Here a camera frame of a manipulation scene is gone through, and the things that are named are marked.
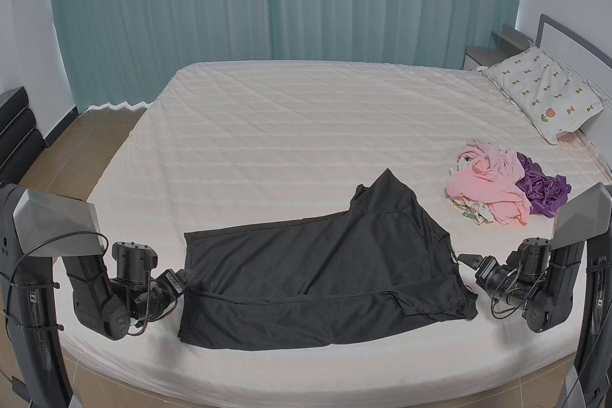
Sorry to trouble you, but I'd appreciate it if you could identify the pink garment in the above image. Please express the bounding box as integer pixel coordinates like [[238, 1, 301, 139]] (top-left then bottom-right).
[[446, 138, 531, 225]]

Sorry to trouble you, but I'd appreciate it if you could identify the grey bedside table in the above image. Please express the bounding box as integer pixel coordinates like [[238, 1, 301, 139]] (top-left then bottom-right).
[[465, 25, 534, 71]]

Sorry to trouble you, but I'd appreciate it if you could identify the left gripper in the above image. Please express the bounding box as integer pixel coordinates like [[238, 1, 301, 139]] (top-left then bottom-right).
[[153, 268, 193, 302]]

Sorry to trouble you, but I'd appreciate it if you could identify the purple satin garment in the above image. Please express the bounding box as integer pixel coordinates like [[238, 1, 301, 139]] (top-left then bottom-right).
[[515, 151, 573, 218]]

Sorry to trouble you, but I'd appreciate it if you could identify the white printed pillow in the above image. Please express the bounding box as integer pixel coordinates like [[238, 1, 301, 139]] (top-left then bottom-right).
[[478, 45, 604, 145]]

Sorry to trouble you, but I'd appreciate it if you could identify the black chest of drawers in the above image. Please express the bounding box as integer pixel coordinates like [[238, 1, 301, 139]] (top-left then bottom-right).
[[0, 86, 46, 184]]

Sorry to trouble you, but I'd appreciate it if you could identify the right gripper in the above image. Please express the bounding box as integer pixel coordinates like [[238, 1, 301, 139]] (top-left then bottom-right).
[[457, 253, 509, 298]]

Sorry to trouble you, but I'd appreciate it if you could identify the white printed garment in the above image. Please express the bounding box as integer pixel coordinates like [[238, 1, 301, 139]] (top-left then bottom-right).
[[447, 157, 494, 224]]

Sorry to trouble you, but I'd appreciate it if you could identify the black T-shirt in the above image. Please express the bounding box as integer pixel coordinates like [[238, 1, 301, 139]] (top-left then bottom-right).
[[178, 168, 479, 352]]

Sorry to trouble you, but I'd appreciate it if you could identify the bed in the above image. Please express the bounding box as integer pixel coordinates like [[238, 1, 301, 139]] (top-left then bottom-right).
[[57, 13, 612, 407]]

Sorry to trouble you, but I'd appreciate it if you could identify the black cable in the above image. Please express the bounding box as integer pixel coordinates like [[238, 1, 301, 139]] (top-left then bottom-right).
[[9, 230, 110, 302]]

